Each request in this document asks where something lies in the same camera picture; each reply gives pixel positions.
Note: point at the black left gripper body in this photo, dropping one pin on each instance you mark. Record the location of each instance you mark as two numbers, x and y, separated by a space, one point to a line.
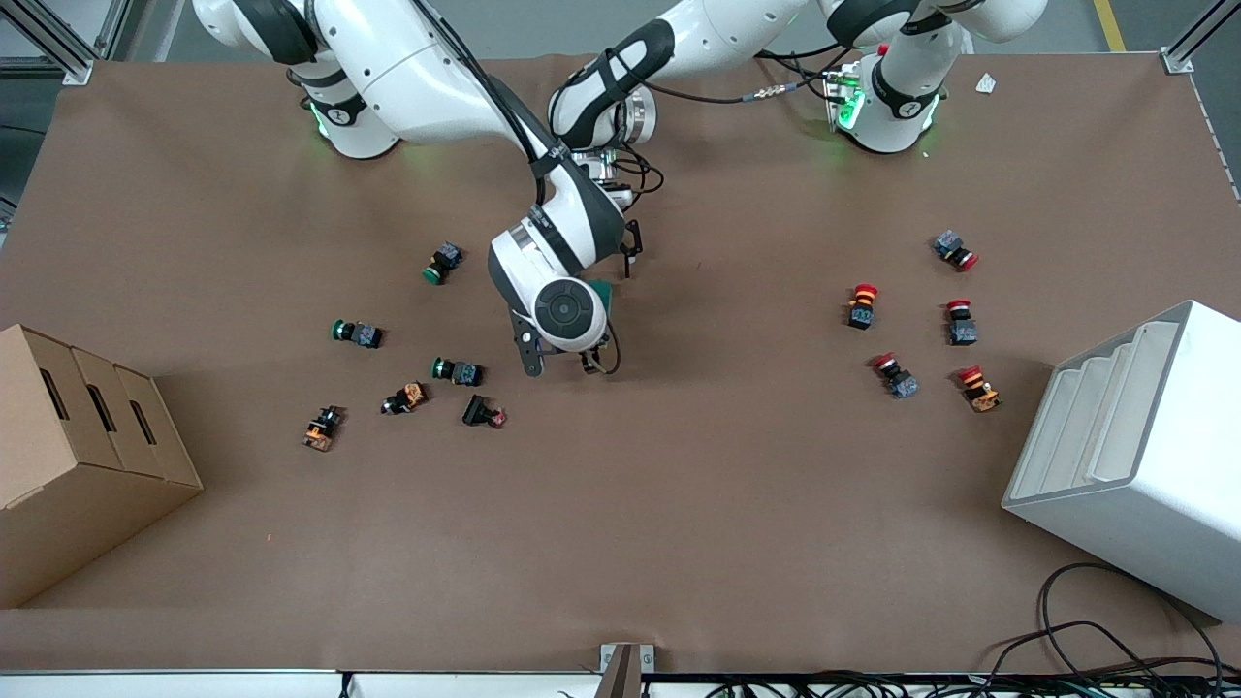
603 171

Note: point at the green load switch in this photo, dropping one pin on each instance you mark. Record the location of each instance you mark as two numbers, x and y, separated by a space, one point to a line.
602 291

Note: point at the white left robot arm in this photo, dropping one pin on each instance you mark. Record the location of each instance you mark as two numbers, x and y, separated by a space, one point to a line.
698 39

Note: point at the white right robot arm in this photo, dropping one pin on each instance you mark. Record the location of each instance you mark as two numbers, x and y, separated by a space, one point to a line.
427 68

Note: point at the red emergency button orange block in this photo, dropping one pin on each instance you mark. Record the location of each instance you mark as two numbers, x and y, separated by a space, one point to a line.
862 306
979 389

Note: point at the red emergency button blue block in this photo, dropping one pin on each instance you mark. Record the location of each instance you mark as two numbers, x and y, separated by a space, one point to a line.
896 376
954 249
962 324

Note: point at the white paper scrap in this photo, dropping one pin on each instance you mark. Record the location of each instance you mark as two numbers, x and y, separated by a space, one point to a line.
986 83

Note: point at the brown cardboard box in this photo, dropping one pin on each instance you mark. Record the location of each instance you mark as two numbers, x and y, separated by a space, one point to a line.
68 465

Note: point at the white stepped plastic rack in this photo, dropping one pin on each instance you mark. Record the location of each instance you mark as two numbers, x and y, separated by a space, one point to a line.
1154 456

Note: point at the green push button switch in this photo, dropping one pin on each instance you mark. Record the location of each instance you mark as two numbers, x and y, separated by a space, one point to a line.
458 371
359 333
444 262

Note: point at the black switch with red lamp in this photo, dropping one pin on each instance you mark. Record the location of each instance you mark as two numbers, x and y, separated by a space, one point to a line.
482 412

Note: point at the black orange button switch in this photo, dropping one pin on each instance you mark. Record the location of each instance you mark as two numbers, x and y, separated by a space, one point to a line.
405 398
323 428

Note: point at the metal table edge bracket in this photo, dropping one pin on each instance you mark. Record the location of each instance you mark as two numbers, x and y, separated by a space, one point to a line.
625 664

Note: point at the aluminium frame post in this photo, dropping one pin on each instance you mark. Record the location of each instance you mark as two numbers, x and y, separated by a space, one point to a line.
1197 39
48 39

